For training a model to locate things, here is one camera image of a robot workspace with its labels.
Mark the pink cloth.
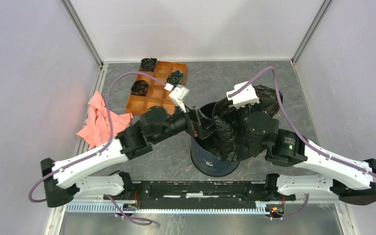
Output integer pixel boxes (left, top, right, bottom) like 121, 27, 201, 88
76, 91, 133, 150

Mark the aluminium frame post right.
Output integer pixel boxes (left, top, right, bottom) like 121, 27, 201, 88
291, 0, 333, 67

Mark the rolled tie red black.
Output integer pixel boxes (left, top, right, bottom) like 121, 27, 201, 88
131, 80, 149, 96

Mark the purple cable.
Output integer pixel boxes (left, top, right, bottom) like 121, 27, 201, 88
28, 71, 167, 203
228, 66, 376, 192

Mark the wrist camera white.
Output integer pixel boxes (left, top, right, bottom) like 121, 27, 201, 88
164, 83, 189, 113
226, 82, 260, 109

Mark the rolled tie blue yellow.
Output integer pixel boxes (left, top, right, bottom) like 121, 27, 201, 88
166, 70, 184, 86

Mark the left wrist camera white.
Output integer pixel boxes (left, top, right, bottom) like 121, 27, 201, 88
164, 83, 189, 113

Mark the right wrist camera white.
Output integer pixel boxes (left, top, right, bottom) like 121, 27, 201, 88
226, 82, 260, 109

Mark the aluminium frame post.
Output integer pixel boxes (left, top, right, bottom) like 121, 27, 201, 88
291, 0, 333, 67
61, 0, 104, 68

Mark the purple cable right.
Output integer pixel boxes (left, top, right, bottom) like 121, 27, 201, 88
228, 66, 376, 192

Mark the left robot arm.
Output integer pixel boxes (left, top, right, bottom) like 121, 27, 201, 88
41, 106, 200, 208

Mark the orange compartment tray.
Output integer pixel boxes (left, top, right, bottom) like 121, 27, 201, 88
125, 60, 187, 115

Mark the dark blue trash bin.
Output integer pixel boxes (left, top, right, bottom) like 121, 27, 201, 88
190, 102, 239, 177

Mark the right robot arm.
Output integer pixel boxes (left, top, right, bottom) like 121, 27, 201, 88
229, 104, 376, 206

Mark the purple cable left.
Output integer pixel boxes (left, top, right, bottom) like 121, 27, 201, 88
28, 71, 167, 203

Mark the aluminium frame post left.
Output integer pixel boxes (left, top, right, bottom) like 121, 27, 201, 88
61, 0, 104, 68

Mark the rolled tie dark far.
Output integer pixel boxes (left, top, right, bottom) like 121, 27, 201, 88
140, 58, 158, 71

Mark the black trash bag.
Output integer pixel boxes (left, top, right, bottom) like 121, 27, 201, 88
199, 85, 281, 162

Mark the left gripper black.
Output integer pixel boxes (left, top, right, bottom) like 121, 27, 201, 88
153, 99, 222, 144

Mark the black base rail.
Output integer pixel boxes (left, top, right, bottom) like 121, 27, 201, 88
113, 181, 296, 210

